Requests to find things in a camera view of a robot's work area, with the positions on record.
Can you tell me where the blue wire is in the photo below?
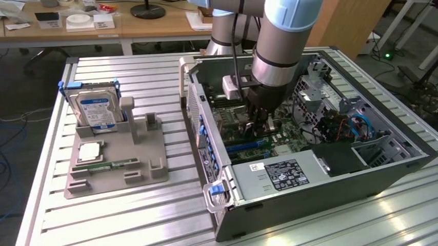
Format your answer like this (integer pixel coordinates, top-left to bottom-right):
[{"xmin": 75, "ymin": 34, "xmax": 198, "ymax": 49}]
[{"xmin": 349, "ymin": 114, "xmax": 377, "ymax": 141}]

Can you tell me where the plain white box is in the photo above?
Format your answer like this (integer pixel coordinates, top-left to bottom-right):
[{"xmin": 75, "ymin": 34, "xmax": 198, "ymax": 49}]
[{"xmin": 93, "ymin": 14, "xmax": 117, "ymax": 30}]

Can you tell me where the black wire bundle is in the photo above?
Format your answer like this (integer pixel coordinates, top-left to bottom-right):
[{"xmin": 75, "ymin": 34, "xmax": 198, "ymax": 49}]
[{"xmin": 301, "ymin": 112, "xmax": 348, "ymax": 144}]

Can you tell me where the white desk frame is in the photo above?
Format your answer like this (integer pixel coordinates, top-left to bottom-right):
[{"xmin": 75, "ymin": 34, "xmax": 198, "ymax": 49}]
[{"xmin": 374, "ymin": 0, "xmax": 438, "ymax": 70}]

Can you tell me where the white box with round dish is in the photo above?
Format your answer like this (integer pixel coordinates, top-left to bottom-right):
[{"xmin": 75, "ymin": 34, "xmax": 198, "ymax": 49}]
[{"xmin": 66, "ymin": 14, "xmax": 95, "ymax": 33}]

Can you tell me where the low-profile graphics card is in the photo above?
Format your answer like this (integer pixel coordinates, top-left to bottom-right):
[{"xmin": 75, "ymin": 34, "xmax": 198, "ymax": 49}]
[{"xmin": 238, "ymin": 120, "xmax": 275, "ymax": 140}]

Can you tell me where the clear plastic bag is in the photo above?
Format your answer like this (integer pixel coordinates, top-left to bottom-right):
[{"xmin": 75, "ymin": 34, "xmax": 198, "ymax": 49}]
[{"xmin": 0, "ymin": 0, "xmax": 35, "ymax": 20}]

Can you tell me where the grey power supply unit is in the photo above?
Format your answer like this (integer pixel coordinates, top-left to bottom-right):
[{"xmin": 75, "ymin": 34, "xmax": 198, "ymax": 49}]
[{"xmin": 231, "ymin": 150, "xmax": 332, "ymax": 200}]

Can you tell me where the grey disk bay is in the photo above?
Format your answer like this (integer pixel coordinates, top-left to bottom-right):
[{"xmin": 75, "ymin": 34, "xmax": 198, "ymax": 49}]
[{"xmin": 350, "ymin": 135, "xmax": 412, "ymax": 169}]

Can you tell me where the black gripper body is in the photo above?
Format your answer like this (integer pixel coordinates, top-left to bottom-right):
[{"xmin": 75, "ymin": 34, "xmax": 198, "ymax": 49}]
[{"xmin": 245, "ymin": 84, "xmax": 288, "ymax": 115}]

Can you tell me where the white box with black lid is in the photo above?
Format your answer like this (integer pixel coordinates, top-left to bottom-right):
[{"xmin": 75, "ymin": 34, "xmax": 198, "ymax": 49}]
[{"xmin": 35, "ymin": 12, "xmax": 63, "ymax": 29}]

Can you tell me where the black floor stand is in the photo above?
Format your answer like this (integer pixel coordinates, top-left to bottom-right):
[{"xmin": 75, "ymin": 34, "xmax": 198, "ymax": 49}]
[{"xmin": 397, "ymin": 65, "xmax": 438, "ymax": 121}]

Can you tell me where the red wire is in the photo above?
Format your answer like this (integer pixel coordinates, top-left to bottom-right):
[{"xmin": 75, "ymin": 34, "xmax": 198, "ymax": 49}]
[{"xmin": 334, "ymin": 115, "xmax": 348, "ymax": 139}]

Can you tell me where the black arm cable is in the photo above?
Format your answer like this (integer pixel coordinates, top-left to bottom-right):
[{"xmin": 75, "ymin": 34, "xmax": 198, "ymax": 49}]
[{"xmin": 230, "ymin": 12, "xmax": 262, "ymax": 85}]

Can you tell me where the black round lamp base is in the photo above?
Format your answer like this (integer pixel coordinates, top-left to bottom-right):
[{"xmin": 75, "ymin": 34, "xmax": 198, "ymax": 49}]
[{"xmin": 130, "ymin": 0, "xmax": 167, "ymax": 20}]

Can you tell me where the wooden desk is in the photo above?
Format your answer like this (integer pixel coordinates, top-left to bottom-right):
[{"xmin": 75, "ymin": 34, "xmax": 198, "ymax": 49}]
[{"xmin": 0, "ymin": 0, "xmax": 261, "ymax": 56}]

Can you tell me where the grey printed parts rack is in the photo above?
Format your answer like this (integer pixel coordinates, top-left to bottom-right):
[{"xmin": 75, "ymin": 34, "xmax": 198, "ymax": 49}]
[{"xmin": 64, "ymin": 96, "xmax": 171, "ymax": 201}]

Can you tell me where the blue expansion slot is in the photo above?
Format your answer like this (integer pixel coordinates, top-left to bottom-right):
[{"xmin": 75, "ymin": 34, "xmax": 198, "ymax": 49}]
[{"xmin": 226, "ymin": 142, "xmax": 262, "ymax": 153}]

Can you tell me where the silver metal drive cage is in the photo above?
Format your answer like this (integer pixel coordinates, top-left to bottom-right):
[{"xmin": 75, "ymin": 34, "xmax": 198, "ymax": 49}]
[{"xmin": 294, "ymin": 60, "xmax": 370, "ymax": 129}]

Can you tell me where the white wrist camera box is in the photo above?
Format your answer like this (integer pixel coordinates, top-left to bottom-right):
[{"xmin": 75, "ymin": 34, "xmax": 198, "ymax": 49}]
[{"xmin": 222, "ymin": 74, "xmax": 245, "ymax": 101}]

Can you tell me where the silver CPU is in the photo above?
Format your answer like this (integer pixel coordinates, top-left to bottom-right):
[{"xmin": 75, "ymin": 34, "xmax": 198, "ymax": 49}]
[{"xmin": 78, "ymin": 143, "xmax": 106, "ymax": 163}]

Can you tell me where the green motherboard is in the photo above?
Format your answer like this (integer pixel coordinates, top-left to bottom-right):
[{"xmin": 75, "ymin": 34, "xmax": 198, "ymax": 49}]
[{"xmin": 202, "ymin": 84, "xmax": 320, "ymax": 165}]

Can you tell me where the wooden cabinet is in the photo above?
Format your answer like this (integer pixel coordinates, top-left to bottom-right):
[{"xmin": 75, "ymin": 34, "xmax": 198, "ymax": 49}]
[{"xmin": 301, "ymin": 0, "xmax": 393, "ymax": 60}]

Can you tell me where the brown cardboard box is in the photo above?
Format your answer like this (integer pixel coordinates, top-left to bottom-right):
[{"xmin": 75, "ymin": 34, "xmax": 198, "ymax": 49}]
[{"xmin": 198, "ymin": 6, "xmax": 215, "ymax": 23}]

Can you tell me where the CPU socket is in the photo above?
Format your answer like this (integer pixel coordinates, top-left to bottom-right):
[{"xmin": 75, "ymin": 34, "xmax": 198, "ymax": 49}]
[{"xmin": 233, "ymin": 107, "xmax": 250, "ymax": 121}]

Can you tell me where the black office chair base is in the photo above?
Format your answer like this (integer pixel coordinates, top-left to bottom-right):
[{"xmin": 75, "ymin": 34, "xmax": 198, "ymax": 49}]
[{"xmin": 19, "ymin": 45, "xmax": 71, "ymax": 76}]

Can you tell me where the black open PC case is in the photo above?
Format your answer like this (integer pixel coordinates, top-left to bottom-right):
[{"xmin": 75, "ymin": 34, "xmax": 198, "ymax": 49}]
[{"xmin": 178, "ymin": 50, "xmax": 430, "ymax": 243}]

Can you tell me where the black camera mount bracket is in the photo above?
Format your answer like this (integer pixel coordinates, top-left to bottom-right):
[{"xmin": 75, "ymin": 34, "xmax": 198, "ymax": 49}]
[{"xmin": 235, "ymin": 74, "xmax": 262, "ymax": 89}]

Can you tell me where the black RAM slot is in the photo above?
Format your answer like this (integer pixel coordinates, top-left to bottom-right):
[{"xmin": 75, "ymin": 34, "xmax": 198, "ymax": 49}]
[{"xmin": 209, "ymin": 93, "xmax": 249, "ymax": 108}]

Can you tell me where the hard disk in blue caddy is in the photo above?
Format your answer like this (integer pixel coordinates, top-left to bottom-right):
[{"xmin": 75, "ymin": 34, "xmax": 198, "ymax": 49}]
[{"xmin": 58, "ymin": 79, "xmax": 123, "ymax": 134}]

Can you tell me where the white paper stack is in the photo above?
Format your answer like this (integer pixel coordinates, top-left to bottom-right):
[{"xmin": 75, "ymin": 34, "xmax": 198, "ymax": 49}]
[{"xmin": 186, "ymin": 11, "xmax": 214, "ymax": 31}]

